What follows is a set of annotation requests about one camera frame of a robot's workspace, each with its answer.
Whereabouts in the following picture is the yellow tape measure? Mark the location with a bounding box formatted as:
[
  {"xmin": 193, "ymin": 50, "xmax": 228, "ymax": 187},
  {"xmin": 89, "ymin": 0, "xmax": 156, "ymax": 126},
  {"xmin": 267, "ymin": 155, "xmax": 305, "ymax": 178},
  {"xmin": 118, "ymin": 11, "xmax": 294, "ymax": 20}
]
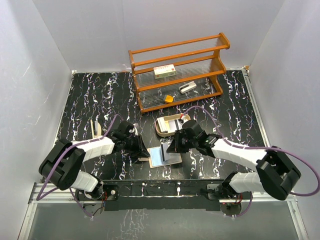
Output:
[{"xmin": 163, "ymin": 95, "xmax": 174, "ymax": 104}]

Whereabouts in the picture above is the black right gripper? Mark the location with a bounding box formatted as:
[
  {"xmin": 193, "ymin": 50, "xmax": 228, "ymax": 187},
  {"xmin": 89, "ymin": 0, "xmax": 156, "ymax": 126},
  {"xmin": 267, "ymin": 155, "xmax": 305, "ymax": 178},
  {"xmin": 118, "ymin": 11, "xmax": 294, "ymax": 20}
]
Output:
[{"xmin": 167, "ymin": 129, "xmax": 198, "ymax": 153}]

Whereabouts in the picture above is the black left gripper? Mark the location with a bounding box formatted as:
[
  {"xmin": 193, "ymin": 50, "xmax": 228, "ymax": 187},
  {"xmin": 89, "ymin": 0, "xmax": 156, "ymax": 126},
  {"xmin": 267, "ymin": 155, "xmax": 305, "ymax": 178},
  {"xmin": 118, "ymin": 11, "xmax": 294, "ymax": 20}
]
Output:
[{"xmin": 123, "ymin": 133, "xmax": 150, "ymax": 158}]

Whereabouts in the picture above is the white stapler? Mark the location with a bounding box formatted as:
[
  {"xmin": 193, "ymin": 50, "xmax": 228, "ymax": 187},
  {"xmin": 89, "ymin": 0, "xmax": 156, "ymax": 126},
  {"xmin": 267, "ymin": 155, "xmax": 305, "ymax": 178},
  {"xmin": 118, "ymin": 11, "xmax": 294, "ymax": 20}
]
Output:
[{"xmin": 179, "ymin": 81, "xmax": 197, "ymax": 94}]

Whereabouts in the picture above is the stack of cards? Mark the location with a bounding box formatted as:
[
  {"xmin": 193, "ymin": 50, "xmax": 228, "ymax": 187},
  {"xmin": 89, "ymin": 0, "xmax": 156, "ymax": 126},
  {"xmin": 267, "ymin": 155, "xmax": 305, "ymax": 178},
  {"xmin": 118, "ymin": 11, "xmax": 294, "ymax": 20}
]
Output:
[{"xmin": 157, "ymin": 117, "xmax": 168, "ymax": 134}]

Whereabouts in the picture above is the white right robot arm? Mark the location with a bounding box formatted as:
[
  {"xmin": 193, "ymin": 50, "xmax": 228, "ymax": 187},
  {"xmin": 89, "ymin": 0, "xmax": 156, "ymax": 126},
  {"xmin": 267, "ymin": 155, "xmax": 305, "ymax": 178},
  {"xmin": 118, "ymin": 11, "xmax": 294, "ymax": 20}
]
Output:
[{"xmin": 166, "ymin": 120, "xmax": 301, "ymax": 201}]

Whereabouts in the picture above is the orange wooden shelf rack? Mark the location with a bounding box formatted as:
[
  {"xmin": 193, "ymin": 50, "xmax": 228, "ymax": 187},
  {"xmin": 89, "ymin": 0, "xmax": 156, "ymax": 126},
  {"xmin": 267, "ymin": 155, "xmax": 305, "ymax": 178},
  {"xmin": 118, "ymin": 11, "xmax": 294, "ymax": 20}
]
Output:
[{"xmin": 128, "ymin": 32, "xmax": 230, "ymax": 113}]

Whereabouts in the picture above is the cream leather card holder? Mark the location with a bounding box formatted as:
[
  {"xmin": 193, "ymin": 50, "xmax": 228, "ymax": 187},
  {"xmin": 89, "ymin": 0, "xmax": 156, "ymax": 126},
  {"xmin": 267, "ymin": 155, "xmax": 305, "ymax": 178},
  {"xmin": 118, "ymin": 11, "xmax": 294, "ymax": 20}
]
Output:
[{"xmin": 138, "ymin": 146, "xmax": 183, "ymax": 168}]

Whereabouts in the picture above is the black front base bar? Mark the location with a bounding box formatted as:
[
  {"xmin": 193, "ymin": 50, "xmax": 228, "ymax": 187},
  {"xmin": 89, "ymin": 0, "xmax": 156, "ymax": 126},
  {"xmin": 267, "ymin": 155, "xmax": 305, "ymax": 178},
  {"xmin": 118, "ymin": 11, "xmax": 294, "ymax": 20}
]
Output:
[{"xmin": 74, "ymin": 179, "xmax": 251, "ymax": 212}]

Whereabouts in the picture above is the card with black stripe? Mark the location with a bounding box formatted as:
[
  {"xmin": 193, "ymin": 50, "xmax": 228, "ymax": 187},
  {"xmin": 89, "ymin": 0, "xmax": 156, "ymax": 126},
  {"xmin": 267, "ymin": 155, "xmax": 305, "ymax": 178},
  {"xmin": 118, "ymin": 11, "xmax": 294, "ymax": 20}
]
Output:
[{"xmin": 168, "ymin": 119, "xmax": 183, "ymax": 132}]

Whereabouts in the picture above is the beige oval tray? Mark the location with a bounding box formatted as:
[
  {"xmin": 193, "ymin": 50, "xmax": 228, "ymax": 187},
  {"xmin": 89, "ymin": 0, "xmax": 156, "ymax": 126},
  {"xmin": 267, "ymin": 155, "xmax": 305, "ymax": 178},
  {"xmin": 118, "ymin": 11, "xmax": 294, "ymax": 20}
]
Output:
[{"xmin": 155, "ymin": 113, "xmax": 191, "ymax": 138}]

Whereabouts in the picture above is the aluminium frame rail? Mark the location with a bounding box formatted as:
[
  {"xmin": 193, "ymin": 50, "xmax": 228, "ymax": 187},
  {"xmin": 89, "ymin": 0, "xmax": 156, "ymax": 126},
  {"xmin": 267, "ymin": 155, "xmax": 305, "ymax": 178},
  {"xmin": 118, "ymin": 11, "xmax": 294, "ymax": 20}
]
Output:
[{"xmin": 28, "ymin": 70, "xmax": 304, "ymax": 240}]

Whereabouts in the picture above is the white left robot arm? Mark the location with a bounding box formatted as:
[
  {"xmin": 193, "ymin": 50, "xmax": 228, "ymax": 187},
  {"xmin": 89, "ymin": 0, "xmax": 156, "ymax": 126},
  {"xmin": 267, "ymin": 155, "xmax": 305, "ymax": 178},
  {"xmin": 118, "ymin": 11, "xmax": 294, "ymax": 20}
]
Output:
[{"xmin": 38, "ymin": 121, "xmax": 150, "ymax": 200}]

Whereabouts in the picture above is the credit card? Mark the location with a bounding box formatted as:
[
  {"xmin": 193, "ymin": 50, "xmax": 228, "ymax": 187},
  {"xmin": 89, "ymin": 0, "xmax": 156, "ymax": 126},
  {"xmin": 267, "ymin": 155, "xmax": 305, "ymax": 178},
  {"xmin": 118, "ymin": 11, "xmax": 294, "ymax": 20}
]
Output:
[{"xmin": 161, "ymin": 142, "xmax": 170, "ymax": 162}]

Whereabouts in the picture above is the white red paper box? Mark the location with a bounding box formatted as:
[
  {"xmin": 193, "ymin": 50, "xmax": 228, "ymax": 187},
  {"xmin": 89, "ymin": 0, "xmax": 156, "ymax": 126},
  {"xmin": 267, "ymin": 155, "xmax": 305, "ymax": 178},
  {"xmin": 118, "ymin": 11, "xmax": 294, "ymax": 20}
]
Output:
[{"xmin": 153, "ymin": 64, "xmax": 176, "ymax": 79}]

